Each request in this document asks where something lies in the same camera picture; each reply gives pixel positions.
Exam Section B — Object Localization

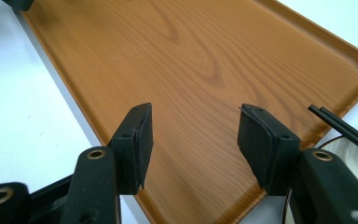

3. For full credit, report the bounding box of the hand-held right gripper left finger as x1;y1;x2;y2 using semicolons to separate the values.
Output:
60;102;155;224

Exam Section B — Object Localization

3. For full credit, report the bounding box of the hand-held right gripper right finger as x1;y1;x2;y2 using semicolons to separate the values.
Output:
236;103;358;224

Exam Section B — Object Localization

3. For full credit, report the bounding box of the black chopstick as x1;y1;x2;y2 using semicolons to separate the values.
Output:
307;105;358;161
319;105;358;149

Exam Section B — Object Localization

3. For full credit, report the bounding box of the white bowl with dark rim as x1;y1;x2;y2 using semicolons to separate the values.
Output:
282;130;358;224

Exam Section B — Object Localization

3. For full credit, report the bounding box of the brown wood-grain tray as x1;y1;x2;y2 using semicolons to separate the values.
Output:
21;0;358;224

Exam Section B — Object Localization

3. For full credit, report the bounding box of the black object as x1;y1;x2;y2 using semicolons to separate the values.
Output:
1;0;35;12

